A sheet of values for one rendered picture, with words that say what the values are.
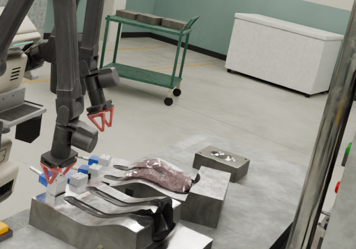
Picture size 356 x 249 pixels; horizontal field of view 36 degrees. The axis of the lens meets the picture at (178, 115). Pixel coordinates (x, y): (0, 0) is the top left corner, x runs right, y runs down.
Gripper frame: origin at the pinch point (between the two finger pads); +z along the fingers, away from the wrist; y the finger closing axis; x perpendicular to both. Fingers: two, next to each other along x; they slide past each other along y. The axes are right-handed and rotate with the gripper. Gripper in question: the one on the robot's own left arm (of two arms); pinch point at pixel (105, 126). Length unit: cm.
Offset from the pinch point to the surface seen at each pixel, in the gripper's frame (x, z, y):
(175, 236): -31, 31, -39
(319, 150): -80, 8, -53
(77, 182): -0.8, 10.4, -32.4
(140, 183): -15.2, 19.0, -16.9
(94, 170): 2.3, 12.1, -14.0
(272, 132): 7, 110, 396
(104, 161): 2.8, 12.1, -3.2
